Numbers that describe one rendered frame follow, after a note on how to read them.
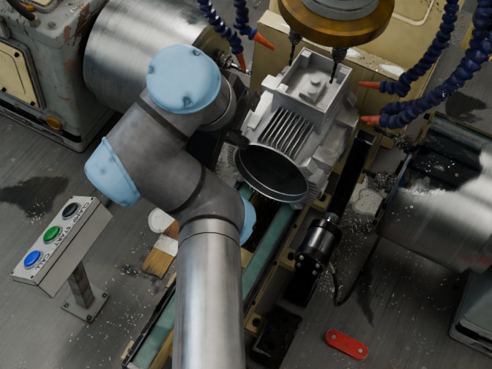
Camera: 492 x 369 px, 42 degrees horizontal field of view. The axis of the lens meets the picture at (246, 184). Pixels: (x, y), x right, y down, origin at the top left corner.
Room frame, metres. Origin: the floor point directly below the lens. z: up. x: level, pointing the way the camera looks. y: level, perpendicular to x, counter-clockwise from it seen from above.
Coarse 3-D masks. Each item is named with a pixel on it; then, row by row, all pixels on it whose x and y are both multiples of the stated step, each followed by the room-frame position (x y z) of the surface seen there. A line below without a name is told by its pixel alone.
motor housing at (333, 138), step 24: (264, 96) 0.78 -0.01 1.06; (264, 120) 0.72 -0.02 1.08; (288, 120) 0.71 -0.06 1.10; (264, 144) 0.65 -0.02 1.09; (288, 144) 0.65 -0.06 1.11; (312, 144) 0.68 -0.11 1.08; (336, 144) 0.70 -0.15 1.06; (240, 168) 0.67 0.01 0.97; (264, 168) 0.70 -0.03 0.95; (288, 168) 0.71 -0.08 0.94; (264, 192) 0.65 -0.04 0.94; (288, 192) 0.65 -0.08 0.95; (312, 192) 0.62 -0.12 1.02
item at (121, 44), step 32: (128, 0) 0.88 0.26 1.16; (160, 0) 0.90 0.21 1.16; (96, 32) 0.82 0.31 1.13; (128, 32) 0.81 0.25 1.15; (160, 32) 0.81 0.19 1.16; (192, 32) 0.82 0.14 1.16; (96, 64) 0.77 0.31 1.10; (128, 64) 0.76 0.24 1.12; (224, 64) 0.84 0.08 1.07; (96, 96) 0.76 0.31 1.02; (128, 96) 0.73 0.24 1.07
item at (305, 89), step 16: (304, 48) 0.84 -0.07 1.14; (304, 64) 0.82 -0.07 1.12; (320, 64) 0.83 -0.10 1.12; (288, 80) 0.79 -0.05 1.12; (304, 80) 0.79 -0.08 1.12; (320, 80) 0.79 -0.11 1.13; (336, 80) 0.80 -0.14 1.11; (288, 96) 0.72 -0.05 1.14; (304, 96) 0.75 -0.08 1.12; (320, 96) 0.76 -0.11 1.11; (336, 96) 0.74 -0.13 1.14; (272, 112) 0.73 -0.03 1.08; (288, 112) 0.72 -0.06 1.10; (304, 112) 0.71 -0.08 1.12; (320, 112) 0.70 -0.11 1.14; (320, 128) 0.70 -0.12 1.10
